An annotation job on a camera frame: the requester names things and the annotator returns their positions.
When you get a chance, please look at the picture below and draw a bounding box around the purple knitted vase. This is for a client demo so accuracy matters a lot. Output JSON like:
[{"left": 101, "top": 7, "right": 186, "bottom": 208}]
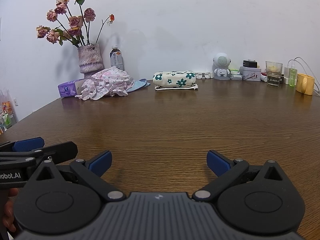
[{"left": 78, "top": 43, "right": 104, "bottom": 79}]

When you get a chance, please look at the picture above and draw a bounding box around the plastic drink bottle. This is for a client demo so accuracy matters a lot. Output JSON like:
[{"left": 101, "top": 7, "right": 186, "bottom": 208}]
[{"left": 110, "top": 45, "right": 124, "bottom": 70}]

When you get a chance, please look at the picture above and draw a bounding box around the pink floral baby garment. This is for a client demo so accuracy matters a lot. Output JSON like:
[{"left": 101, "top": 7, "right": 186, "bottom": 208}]
[{"left": 75, "top": 67, "right": 135, "bottom": 101}]

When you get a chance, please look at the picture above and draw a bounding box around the black adapter on tin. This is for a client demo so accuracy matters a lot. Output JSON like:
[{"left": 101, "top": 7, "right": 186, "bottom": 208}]
[{"left": 242, "top": 60, "right": 258, "bottom": 68}]

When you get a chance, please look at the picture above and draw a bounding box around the floral cream fabric pouch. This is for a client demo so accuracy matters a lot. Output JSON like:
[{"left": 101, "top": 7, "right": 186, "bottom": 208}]
[{"left": 152, "top": 70, "right": 198, "bottom": 90}]

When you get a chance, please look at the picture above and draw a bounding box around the person left hand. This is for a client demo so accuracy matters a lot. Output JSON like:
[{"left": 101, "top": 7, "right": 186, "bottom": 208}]
[{"left": 2, "top": 188, "right": 18, "bottom": 232}]

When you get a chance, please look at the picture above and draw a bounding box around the purple tissue pack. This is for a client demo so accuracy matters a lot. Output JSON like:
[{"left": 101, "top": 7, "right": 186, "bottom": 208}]
[{"left": 58, "top": 79, "right": 86, "bottom": 98}]

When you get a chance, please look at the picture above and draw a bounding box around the yellow mug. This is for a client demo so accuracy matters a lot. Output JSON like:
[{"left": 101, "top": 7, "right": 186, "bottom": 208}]
[{"left": 296, "top": 73, "right": 315, "bottom": 96}]

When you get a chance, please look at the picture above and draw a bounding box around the white charger cable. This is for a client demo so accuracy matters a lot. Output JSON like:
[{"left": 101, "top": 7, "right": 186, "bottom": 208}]
[{"left": 287, "top": 56, "right": 320, "bottom": 93}]

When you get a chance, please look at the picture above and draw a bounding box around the dried rose bouquet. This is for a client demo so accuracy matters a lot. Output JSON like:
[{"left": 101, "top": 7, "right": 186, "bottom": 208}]
[{"left": 36, "top": 0, "right": 116, "bottom": 48}]

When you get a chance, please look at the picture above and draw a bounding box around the pink blue towel cap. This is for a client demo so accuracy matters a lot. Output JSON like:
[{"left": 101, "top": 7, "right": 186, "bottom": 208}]
[{"left": 126, "top": 79, "right": 150, "bottom": 93}]

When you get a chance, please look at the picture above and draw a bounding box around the grey round tin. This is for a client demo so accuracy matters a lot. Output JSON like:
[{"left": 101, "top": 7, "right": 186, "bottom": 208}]
[{"left": 240, "top": 66, "right": 261, "bottom": 81}]

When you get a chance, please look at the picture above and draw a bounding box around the white power strip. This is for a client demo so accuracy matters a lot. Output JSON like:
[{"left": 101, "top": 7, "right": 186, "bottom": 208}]
[{"left": 196, "top": 72, "right": 214, "bottom": 79}]

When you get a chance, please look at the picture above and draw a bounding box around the white robot figurine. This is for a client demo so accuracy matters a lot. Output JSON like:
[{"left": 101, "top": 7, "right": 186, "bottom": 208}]
[{"left": 213, "top": 53, "right": 231, "bottom": 80}]

